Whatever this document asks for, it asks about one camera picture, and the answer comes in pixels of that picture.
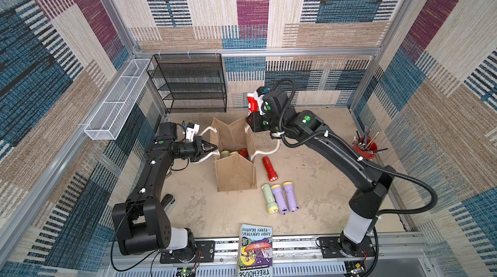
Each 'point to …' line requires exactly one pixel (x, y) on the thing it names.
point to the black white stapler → (168, 203)
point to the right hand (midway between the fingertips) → (252, 121)
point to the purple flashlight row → (233, 153)
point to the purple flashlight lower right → (290, 195)
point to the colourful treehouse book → (255, 252)
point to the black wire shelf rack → (189, 81)
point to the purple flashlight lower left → (281, 199)
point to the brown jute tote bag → (235, 164)
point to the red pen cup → (366, 145)
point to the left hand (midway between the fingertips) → (216, 148)
